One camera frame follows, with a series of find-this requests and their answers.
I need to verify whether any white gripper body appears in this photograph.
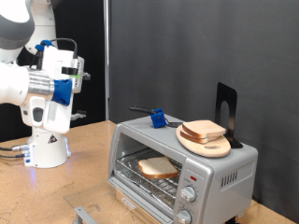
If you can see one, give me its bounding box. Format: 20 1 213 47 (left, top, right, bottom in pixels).
21 46 76 134

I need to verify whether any white bread slice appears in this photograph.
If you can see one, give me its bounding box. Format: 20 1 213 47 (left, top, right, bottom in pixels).
137 156 179 180

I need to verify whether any glass oven door with handle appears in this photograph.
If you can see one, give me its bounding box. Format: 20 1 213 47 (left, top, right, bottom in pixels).
64 177 171 224

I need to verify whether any silver oven knob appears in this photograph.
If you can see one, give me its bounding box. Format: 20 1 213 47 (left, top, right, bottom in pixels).
179 186 197 203
175 209 192 224

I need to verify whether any wooden toast slice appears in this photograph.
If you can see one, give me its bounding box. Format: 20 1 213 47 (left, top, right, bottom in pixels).
179 130 219 145
181 119 227 139

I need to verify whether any silver toaster oven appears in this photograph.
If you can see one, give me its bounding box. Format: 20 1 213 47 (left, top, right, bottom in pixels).
107 112 259 224

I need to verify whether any vertical metal pole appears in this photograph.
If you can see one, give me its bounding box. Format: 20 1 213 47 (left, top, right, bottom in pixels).
103 0 110 121

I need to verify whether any round wooden plate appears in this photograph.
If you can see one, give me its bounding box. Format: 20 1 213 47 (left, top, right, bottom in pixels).
176 124 232 159

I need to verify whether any black metal bookend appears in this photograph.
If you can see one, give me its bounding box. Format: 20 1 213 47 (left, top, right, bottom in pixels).
214 81 244 149

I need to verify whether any blue cable clip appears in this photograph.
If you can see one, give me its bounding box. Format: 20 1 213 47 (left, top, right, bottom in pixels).
35 39 54 52

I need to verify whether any black base cable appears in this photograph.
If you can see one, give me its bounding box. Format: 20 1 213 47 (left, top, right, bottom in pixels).
0 143 31 152
0 152 31 160

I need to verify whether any wire oven rack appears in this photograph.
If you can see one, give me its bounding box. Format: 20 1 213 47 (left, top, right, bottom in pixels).
115 148 183 206

